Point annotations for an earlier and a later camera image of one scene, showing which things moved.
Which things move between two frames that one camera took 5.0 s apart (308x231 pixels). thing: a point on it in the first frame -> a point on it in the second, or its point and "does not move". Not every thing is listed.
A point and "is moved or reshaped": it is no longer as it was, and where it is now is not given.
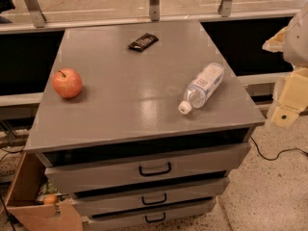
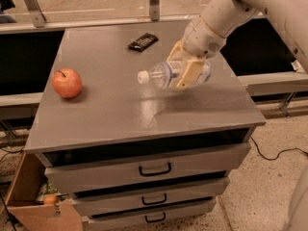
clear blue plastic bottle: (201, 87) is moved or reshaped
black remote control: (143, 41) does not move
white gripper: (297, 43) -> (202, 39)
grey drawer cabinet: (142, 121) does not move
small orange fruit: (50, 199) does not move
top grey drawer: (142, 168) does not move
